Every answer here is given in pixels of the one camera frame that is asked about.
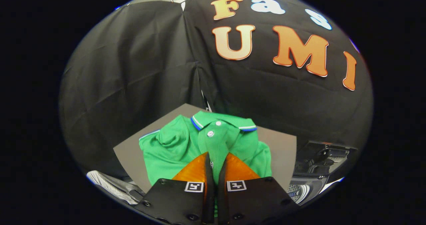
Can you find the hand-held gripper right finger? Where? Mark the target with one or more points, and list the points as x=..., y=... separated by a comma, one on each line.
x=256, y=198

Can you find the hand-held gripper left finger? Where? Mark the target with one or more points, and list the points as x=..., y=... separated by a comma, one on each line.
x=173, y=198

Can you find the green polo shirt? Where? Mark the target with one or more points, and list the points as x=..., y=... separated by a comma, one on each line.
x=166, y=151

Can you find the transparent dark washing machine lid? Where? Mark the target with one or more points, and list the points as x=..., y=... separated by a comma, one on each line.
x=319, y=158

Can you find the grey side table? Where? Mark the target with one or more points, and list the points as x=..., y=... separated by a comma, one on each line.
x=279, y=151

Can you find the white ribbed sheet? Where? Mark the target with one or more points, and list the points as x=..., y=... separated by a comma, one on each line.
x=109, y=183

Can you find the thin metal stand rod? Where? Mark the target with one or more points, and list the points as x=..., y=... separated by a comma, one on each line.
x=206, y=101

